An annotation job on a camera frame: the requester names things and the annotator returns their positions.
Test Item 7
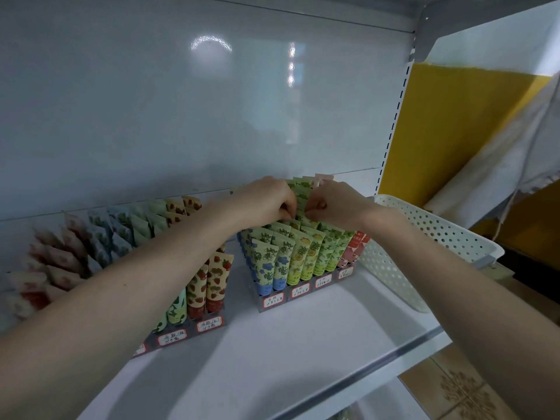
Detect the person's right hand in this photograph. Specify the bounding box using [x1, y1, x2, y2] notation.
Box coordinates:
[303, 179, 404, 243]

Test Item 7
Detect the person's left hand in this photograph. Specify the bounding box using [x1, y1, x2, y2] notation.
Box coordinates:
[223, 176, 299, 231]

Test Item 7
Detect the row of hand cream tubes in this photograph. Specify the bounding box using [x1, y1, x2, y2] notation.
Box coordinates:
[7, 174, 370, 338]

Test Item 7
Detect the white perforated plastic basket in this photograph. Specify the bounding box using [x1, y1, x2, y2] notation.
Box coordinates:
[359, 194, 506, 313]

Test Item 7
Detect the white metal shelf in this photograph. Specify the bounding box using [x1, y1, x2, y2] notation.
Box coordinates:
[0, 0, 560, 420]

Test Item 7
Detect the person's left forearm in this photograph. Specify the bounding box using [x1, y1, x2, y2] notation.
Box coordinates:
[0, 201, 255, 420]

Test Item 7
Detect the person's right forearm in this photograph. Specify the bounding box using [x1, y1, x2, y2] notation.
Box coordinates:
[376, 221, 560, 420]

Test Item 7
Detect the clear divider tray with labels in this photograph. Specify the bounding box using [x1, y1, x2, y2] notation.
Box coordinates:
[131, 265, 355, 357]

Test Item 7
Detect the small brown cardboard box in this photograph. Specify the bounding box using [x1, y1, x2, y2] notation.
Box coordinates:
[481, 260, 517, 284]

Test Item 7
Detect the white hanging cable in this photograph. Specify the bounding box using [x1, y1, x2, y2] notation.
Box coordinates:
[492, 92, 560, 243]

